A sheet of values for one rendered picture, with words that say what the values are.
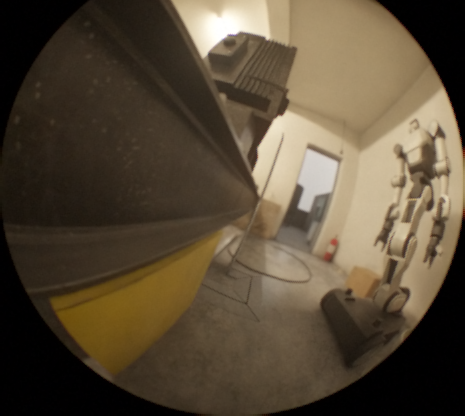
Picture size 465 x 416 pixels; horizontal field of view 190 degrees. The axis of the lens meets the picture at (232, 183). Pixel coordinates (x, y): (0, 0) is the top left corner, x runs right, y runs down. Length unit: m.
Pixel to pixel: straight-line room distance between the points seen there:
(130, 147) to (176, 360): 0.58
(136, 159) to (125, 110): 0.07
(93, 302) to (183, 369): 0.44
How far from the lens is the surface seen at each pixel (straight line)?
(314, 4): 2.35
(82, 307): 0.17
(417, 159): 1.17
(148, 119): 0.20
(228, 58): 0.77
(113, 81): 0.18
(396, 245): 0.96
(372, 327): 0.87
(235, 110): 0.58
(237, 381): 0.61
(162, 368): 0.56
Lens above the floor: 0.55
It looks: 3 degrees up
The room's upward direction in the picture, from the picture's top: 22 degrees clockwise
